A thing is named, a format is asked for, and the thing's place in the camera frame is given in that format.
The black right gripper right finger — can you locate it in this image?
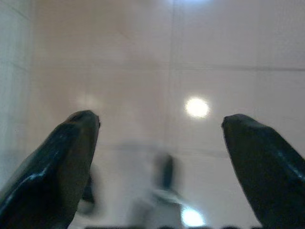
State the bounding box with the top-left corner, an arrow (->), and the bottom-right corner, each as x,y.
221,114 -> 305,229

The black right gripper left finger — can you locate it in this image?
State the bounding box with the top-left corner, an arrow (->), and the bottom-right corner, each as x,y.
0,109 -> 100,229

